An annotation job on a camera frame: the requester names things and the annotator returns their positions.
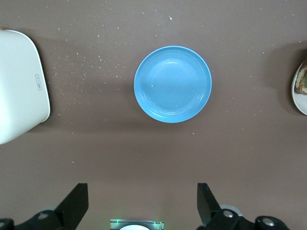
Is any brown bread slice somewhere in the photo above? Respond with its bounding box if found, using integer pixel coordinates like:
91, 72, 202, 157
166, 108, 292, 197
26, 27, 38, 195
295, 61, 307, 95

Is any blue plate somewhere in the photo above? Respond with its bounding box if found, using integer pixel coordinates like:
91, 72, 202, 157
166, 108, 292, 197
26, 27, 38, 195
133, 45, 213, 124

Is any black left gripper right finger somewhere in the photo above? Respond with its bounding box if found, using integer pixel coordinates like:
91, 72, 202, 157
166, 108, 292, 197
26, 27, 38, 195
196, 183, 291, 230

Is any white toaster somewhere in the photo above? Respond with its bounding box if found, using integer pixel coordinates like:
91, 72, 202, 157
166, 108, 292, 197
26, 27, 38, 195
0, 27, 51, 145

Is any brown table cover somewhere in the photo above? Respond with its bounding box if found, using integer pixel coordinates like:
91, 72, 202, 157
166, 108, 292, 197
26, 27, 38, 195
0, 0, 307, 230

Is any beige plate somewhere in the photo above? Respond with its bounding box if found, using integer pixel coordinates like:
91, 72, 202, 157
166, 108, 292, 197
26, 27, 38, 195
291, 59, 307, 116

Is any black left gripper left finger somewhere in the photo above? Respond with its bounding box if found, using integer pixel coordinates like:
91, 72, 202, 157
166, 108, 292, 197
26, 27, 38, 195
0, 183, 90, 230

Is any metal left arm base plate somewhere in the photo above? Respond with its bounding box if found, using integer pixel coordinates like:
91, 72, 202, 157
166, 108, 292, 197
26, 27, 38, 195
109, 218, 165, 230

